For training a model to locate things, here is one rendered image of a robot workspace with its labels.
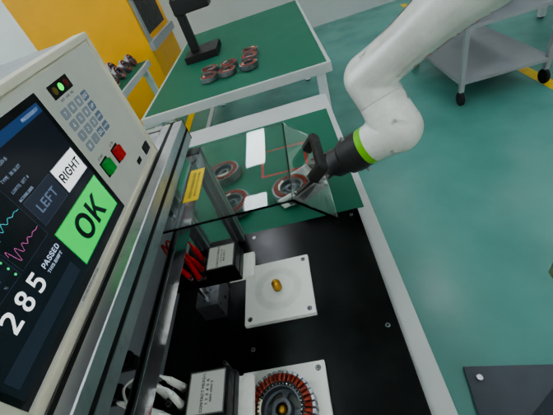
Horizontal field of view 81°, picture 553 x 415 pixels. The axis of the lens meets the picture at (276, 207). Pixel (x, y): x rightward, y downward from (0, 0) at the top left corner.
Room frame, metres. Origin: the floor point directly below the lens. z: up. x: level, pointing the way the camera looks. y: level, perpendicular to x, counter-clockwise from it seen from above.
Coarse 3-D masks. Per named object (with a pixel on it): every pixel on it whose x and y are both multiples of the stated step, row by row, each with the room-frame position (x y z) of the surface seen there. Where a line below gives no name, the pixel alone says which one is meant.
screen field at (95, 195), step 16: (96, 192) 0.37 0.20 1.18; (80, 208) 0.33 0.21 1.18; (96, 208) 0.35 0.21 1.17; (112, 208) 0.37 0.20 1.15; (64, 224) 0.30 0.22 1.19; (80, 224) 0.32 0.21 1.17; (96, 224) 0.34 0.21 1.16; (64, 240) 0.29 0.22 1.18; (80, 240) 0.30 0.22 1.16; (96, 240) 0.32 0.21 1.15; (80, 256) 0.29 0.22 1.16
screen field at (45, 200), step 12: (72, 156) 0.38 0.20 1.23; (60, 168) 0.35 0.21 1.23; (72, 168) 0.37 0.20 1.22; (84, 168) 0.38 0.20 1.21; (48, 180) 0.33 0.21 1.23; (60, 180) 0.34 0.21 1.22; (72, 180) 0.35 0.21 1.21; (36, 192) 0.31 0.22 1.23; (48, 192) 0.32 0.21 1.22; (60, 192) 0.33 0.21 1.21; (24, 204) 0.29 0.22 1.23; (36, 204) 0.30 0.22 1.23; (48, 204) 0.31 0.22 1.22; (60, 204) 0.32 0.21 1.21; (36, 216) 0.29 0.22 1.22; (48, 216) 0.30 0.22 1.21
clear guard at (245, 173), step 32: (288, 128) 0.57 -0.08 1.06; (192, 160) 0.58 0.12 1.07; (224, 160) 0.53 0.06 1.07; (256, 160) 0.49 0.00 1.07; (288, 160) 0.46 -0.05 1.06; (224, 192) 0.44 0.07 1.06; (256, 192) 0.40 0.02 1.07; (288, 192) 0.38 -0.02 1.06; (320, 192) 0.40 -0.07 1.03; (192, 224) 0.39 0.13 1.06
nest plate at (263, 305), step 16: (304, 256) 0.49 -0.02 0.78; (256, 272) 0.50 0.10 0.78; (272, 272) 0.48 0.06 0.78; (288, 272) 0.46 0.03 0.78; (304, 272) 0.45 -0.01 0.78; (256, 288) 0.45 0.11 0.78; (272, 288) 0.44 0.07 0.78; (288, 288) 0.42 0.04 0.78; (304, 288) 0.41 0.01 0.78; (256, 304) 0.41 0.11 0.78; (272, 304) 0.40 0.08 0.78; (288, 304) 0.39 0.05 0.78; (304, 304) 0.37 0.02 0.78; (256, 320) 0.38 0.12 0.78; (272, 320) 0.36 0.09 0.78
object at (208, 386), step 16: (208, 368) 0.24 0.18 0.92; (224, 368) 0.23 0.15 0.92; (160, 384) 0.26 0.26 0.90; (192, 384) 0.23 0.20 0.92; (208, 384) 0.22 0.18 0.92; (224, 384) 0.21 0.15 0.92; (240, 384) 0.22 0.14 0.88; (160, 400) 0.23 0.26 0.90; (192, 400) 0.21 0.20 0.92; (208, 400) 0.20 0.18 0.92; (224, 400) 0.19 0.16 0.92; (240, 400) 0.20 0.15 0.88
